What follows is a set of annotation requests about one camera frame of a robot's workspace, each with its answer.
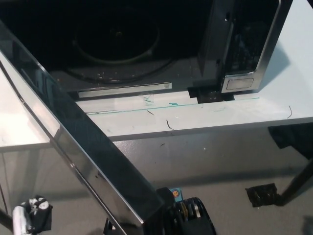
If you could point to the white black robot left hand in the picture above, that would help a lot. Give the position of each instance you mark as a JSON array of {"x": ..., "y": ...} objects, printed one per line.
[{"x": 36, "y": 213}]

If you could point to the glass microwave turntable plate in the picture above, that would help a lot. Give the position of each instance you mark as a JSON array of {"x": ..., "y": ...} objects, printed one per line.
[{"x": 117, "y": 41}]

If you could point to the black metal stand pole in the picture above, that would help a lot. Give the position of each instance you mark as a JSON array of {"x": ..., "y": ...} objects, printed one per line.
[
  {"x": 297, "y": 182},
  {"x": 5, "y": 219}
]

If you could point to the black glass microwave door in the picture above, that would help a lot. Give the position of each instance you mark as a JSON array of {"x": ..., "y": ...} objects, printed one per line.
[{"x": 80, "y": 137}]

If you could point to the teal robot torso board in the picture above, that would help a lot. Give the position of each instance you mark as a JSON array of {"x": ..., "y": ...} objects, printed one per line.
[{"x": 177, "y": 194}]

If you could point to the black tape floor patch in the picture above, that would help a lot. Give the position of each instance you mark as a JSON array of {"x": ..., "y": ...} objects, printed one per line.
[{"x": 261, "y": 195}]

